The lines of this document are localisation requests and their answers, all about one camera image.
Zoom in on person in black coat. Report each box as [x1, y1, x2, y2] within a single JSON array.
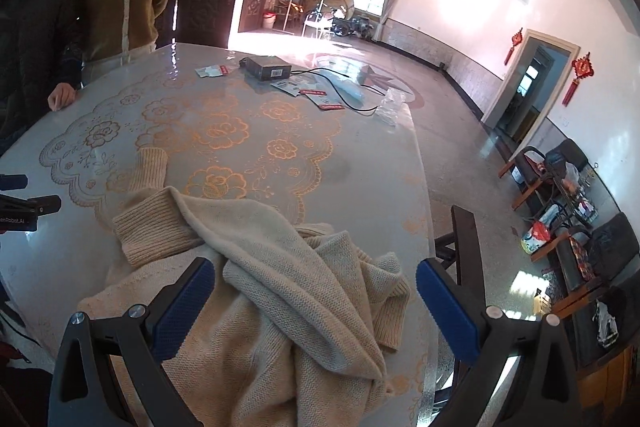
[[1, 0, 82, 152]]

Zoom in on floral table cloth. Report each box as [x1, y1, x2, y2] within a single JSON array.
[[0, 42, 442, 427]]

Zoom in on clear plastic bag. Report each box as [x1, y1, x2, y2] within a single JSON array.
[[374, 88, 407, 127]]

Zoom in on black cable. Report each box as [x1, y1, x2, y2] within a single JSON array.
[[290, 67, 381, 116]]

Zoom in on red white card packet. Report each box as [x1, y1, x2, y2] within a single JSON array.
[[299, 89, 344, 110]]

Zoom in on beige knit sweater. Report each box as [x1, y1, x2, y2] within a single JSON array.
[[79, 147, 410, 426]]

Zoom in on black leather armchair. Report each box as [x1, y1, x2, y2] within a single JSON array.
[[530, 212, 639, 312]]

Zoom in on bystander hand on table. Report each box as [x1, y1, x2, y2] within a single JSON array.
[[48, 82, 77, 112]]

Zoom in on dark wooden bench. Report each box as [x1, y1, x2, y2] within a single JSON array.
[[435, 205, 486, 305]]

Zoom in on red chinese knot right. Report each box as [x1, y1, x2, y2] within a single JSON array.
[[562, 53, 594, 106]]

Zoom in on red chinese knot left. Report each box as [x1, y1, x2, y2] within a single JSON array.
[[503, 28, 524, 66]]

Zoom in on black wooden armchair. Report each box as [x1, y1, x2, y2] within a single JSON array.
[[498, 139, 588, 210]]

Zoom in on red chinese knot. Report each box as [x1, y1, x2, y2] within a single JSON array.
[[503, 28, 524, 66], [562, 53, 594, 106]]

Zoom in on dark grey box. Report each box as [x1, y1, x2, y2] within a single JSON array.
[[240, 55, 292, 82]]

